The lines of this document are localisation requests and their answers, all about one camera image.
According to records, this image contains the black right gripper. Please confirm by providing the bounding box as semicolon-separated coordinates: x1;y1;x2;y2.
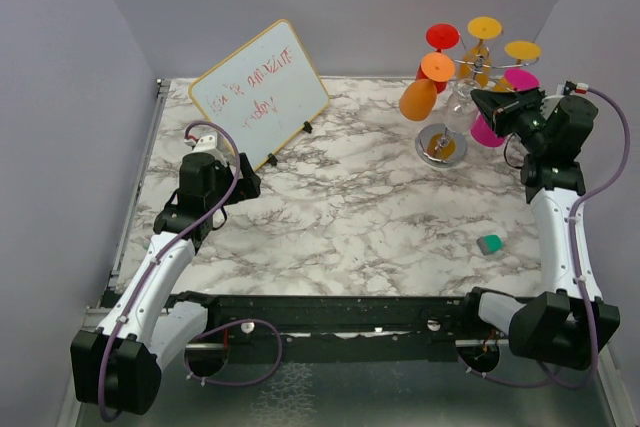
471;86;550;154

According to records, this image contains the orange plastic wine glass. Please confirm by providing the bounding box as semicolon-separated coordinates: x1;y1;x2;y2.
399;52;456;121

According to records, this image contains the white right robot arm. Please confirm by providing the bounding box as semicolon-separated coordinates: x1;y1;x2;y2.
459;85;620;371

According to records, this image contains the magenta plastic wine glass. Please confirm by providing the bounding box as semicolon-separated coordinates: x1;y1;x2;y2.
469;67;541;149

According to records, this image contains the yellow wine glass rear left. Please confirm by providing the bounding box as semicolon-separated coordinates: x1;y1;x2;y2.
457;16;503;87

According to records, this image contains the yellow wine glass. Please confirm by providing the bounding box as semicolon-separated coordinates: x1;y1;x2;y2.
457;16;503;87
492;40;541;92

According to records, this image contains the yellow wine glass rear right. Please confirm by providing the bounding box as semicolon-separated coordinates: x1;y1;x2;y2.
492;40;541;92

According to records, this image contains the chrome wine glass rack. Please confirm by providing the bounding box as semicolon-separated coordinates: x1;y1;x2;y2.
415;36;543;166

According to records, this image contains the red plastic wine glass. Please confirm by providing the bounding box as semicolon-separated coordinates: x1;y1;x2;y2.
416;23;460;94

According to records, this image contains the yellow framed whiteboard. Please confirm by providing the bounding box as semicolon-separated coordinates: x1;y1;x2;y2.
188;19;330;169

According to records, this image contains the green grey eraser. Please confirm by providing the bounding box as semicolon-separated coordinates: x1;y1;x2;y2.
476;234;503;255

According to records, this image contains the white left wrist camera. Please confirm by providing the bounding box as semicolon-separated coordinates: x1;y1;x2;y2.
184;132;224;161

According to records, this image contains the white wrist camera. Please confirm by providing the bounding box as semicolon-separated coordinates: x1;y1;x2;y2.
544;80;589;101
184;132;224;161

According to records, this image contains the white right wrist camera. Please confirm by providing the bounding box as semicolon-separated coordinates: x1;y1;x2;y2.
544;80;589;101

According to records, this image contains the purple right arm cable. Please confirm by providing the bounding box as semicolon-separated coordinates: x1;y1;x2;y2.
537;85;631;389

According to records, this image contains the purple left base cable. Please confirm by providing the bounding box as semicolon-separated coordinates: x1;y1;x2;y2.
182;318;284;388

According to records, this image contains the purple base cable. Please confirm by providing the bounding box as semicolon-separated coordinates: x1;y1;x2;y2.
182;318;284;388
456;346;566;389

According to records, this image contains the black front mounting rail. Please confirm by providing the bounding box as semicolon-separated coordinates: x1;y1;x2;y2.
164;291;516;364

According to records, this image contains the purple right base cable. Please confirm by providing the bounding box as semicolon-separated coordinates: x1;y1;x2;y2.
456;346;566;389

